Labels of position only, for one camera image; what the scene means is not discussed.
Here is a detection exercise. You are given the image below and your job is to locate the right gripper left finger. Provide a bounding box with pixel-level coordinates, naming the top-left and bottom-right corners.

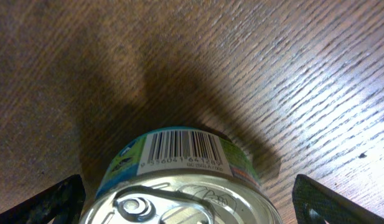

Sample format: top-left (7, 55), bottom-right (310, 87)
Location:
top-left (0, 174), bottom-right (86, 224)

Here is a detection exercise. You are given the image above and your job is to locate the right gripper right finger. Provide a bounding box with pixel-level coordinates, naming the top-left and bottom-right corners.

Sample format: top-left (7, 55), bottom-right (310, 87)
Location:
top-left (292, 174), bottom-right (384, 224)

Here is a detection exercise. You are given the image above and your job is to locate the silver tin can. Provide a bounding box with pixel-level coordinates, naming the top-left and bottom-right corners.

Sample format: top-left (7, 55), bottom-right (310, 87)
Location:
top-left (80, 127), bottom-right (282, 224)

